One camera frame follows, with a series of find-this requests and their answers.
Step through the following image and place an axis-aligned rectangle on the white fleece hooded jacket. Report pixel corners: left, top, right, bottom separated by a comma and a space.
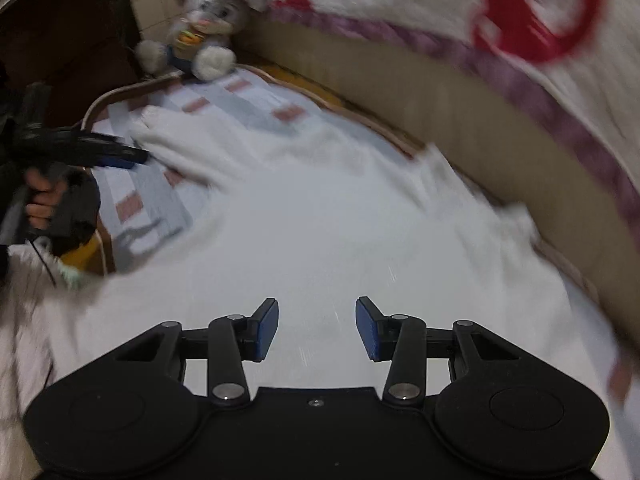
0, 104, 640, 480

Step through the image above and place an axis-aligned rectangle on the person's left hand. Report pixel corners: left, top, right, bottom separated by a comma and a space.
25, 168, 67, 231

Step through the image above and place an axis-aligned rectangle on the checkered pink grey rug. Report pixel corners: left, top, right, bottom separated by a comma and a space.
79, 62, 640, 411

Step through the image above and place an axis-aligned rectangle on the dark wooden dresser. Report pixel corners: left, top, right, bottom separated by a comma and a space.
1, 0, 141, 126

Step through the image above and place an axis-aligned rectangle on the grey plush bunny toy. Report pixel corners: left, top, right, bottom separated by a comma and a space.
134, 0, 268, 81

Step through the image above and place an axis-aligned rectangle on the cream bedside cabinet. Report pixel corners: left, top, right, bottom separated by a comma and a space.
129, 0, 186, 42

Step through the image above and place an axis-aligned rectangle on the quilted strawberry bedspread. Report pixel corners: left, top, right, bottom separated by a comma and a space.
257, 0, 639, 229

